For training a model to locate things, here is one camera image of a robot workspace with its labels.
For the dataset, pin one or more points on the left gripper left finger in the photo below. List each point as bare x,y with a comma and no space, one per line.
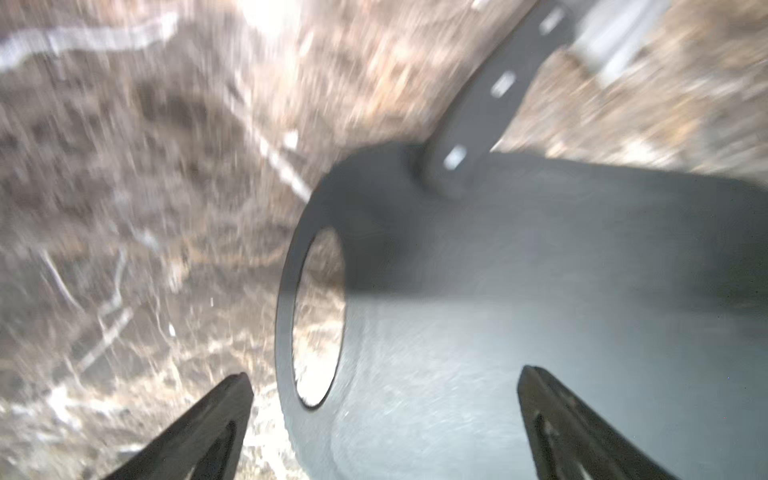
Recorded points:
204,443

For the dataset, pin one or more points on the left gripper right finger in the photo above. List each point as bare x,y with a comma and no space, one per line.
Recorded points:
569,440

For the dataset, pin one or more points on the black cutting board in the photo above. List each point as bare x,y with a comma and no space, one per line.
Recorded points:
643,291

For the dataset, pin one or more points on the cleaver knife black handle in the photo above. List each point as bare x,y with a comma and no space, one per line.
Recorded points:
605,36

